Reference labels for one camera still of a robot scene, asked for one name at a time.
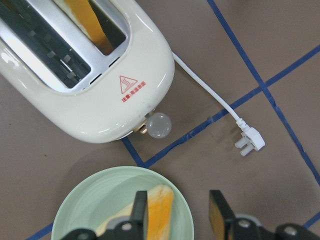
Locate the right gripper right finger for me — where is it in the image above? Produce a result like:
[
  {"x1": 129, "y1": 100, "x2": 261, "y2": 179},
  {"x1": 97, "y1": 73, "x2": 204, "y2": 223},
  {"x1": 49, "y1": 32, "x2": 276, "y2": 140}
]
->
[{"x1": 209, "y1": 190, "x2": 320, "y2": 240}]

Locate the toast slice in toaster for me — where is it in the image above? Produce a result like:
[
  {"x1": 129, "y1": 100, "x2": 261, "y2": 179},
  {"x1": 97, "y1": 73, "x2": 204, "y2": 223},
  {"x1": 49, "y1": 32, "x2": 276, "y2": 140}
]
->
[{"x1": 54, "y1": 0, "x2": 114, "y2": 55}]

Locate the cream white toaster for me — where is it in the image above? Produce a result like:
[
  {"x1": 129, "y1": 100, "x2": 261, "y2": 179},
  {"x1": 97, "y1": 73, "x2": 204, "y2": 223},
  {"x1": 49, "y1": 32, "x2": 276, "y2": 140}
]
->
[{"x1": 0, "y1": 0, "x2": 175, "y2": 144}]

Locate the green plate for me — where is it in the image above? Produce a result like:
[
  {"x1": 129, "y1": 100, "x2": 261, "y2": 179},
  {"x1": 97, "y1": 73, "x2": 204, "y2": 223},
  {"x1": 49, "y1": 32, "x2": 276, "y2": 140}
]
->
[{"x1": 51, "y1": 166, "x2": 195, "y2": 240}]

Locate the white toaster power cord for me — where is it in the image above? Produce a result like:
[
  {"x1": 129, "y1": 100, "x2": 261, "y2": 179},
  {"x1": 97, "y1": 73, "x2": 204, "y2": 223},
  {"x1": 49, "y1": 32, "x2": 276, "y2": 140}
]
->
[{"x1": 172, "y1": 51, "x2": 266, "y2": 157}]

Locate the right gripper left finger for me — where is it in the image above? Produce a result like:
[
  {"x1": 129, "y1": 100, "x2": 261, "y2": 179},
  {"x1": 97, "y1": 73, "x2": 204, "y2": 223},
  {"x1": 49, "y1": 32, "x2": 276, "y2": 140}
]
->
[{"x1": 62, "y1": 191, "x2": 148, "y2": 240}]

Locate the toast slice on plate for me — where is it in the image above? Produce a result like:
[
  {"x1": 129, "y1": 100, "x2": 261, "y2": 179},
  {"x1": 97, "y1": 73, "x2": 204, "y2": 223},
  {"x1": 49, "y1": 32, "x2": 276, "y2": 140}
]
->
[{"x1": 96, "y1": 184, "x2": 175, "y2": 240}]

